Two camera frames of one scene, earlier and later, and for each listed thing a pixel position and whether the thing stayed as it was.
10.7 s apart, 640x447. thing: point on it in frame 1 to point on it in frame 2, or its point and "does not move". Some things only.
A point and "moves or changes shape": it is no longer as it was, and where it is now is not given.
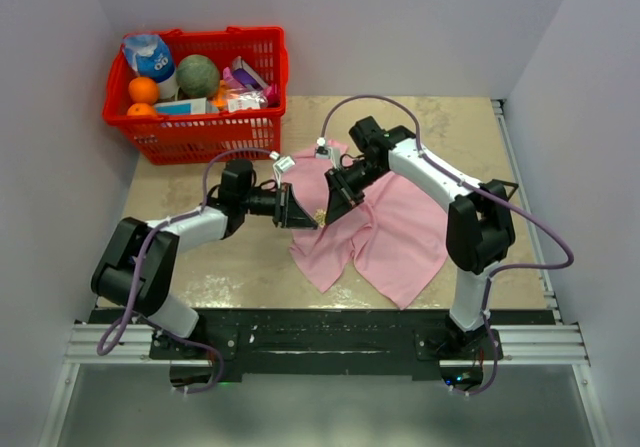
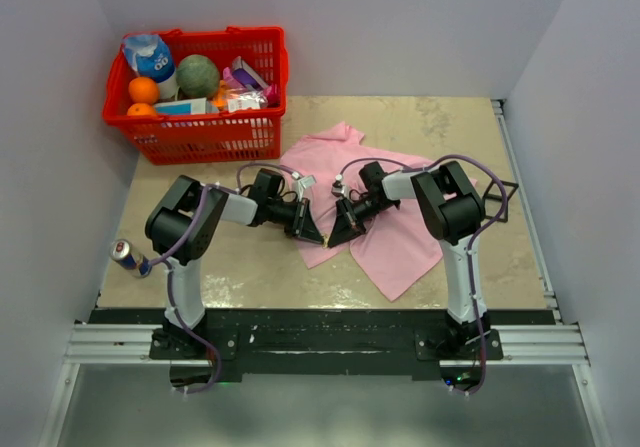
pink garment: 398,231 moves or changes shape
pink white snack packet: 269,96 does not move
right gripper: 342,198 to 347,225
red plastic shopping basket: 222,137 does not move
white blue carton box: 182,107 does not move
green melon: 198,75 does not move
